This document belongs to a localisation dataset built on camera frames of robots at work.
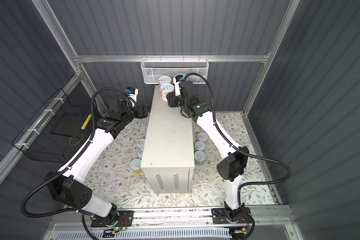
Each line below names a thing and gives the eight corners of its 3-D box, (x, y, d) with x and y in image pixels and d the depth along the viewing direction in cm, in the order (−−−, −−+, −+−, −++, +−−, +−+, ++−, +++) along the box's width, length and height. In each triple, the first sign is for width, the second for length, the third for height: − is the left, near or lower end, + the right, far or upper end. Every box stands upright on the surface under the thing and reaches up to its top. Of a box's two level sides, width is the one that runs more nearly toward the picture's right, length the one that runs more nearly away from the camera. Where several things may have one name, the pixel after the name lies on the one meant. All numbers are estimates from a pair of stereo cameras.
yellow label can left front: (132, 175, 90) (130, 171, 85) (132, 163, 95) (130, 159, 90) (142, 173, 91) (140, 169, 86) (141, 161, 96) (139, 157, 91)
